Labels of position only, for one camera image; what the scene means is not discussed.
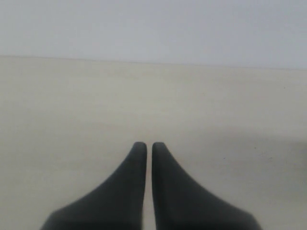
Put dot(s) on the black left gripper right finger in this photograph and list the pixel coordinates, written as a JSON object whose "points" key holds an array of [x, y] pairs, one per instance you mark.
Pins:
{"points": [[180, 203]]}

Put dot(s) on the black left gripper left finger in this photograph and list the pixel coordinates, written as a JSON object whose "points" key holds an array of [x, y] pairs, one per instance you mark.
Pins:
{"points": [[116, 204]]}

